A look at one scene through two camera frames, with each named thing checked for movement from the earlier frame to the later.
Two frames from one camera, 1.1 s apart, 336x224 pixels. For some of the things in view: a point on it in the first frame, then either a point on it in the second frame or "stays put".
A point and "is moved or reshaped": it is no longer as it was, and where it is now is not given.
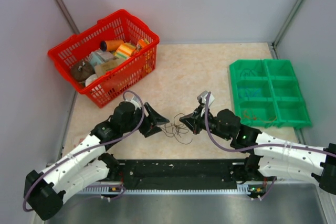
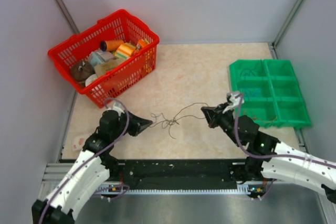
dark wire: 176,130 is moved or reshaped
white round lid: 90,79 stays put
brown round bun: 80,70 stays put
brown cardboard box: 103,68 stays put
